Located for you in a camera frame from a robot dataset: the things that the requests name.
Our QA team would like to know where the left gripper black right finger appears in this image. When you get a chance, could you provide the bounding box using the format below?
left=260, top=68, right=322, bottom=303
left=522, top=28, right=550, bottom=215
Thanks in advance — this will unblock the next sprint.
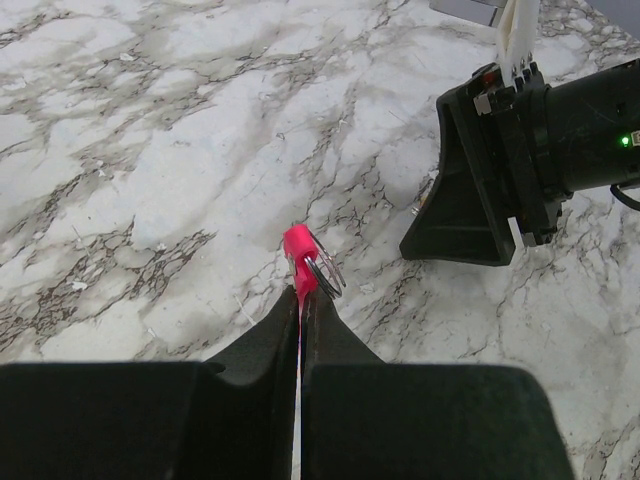
left=301, top=293, right=574, bottom=479

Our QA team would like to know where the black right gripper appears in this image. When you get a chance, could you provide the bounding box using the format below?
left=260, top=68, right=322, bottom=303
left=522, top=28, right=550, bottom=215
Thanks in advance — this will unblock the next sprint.
left=400, top=60, right=639, bottom=266

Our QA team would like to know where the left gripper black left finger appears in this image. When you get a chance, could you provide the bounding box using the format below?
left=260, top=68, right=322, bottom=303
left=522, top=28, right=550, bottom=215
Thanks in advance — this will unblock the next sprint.
left=1, top=289, right=299, bottom=479

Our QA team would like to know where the pink strap keyring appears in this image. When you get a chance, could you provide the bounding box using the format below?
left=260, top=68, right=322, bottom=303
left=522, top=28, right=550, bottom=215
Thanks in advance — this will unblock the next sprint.
left=282, top=223, right=348, bottom=480

